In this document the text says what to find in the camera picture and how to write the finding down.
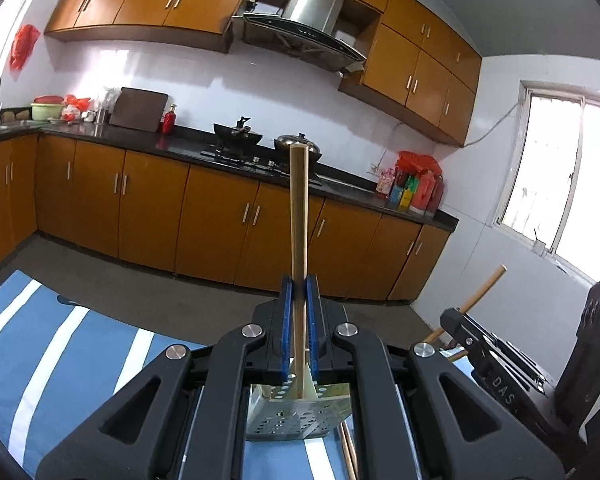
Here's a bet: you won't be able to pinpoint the wooden chopstick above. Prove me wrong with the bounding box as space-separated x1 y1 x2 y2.
261 385 273 399
289 143 309 399
338 422 358 480
415 264 507 358
447 350 469 362

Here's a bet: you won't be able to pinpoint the green perforated utensil holder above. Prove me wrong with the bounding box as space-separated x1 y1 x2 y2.
246 374 352 441

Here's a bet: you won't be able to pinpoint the dark red thermos flask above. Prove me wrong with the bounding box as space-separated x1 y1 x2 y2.
425 176 444 218

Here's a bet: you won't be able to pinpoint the blue white striped tablecloth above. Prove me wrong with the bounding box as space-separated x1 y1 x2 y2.
0 268 477 480

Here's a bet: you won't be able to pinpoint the colourful boxes on counter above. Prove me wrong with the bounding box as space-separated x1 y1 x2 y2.
388 171 419 211

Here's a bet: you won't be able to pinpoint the pink packaged item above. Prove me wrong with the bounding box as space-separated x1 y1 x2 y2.
376 167 396 198

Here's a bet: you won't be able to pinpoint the right window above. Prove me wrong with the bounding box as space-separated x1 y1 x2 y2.
495 86 600 282

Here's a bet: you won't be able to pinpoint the red bag over thermoses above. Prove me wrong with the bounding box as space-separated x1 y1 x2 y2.
394 151 442 178

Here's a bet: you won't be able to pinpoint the wooden lower cabinets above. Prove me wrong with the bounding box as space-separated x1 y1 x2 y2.
0 133 450 301

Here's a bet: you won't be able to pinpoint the wooden cabinets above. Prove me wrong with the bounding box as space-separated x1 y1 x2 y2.
46 0 481 146
0 133 450 301

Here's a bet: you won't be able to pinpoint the black lidded wok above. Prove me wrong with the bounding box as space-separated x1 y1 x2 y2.
273 132 324 167

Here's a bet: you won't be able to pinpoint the gas stove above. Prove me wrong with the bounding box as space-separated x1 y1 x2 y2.
199 143 326 183

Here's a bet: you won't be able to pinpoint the black countertop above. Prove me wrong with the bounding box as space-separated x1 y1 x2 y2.
0 120 460 233

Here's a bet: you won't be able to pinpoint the wooden upper cabinets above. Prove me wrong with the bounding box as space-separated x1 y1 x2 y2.
46 0 481 146

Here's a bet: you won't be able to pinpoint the black wok with ladle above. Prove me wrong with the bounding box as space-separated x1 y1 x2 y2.
213 116 262 156

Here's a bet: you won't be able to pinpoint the red bottle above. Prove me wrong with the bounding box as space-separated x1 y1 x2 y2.
161 104 176 136

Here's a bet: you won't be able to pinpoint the dark wooden cutting board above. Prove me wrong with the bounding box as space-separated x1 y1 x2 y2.
109 87 169 133

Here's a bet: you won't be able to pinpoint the red plastic bag on counter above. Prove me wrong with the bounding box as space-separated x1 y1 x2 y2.
60 94 92 122

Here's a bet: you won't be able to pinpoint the green basin with red lid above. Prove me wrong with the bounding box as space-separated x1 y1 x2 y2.
31 96 65 122

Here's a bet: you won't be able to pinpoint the steel range hood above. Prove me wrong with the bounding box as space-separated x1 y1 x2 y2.
232 0 366 75

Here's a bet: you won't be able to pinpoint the white wall cable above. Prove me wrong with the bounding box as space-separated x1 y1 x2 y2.
369 102 524 176

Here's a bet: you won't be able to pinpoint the red plastic bag on wall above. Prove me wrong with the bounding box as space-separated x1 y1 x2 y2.
8 24 40 74

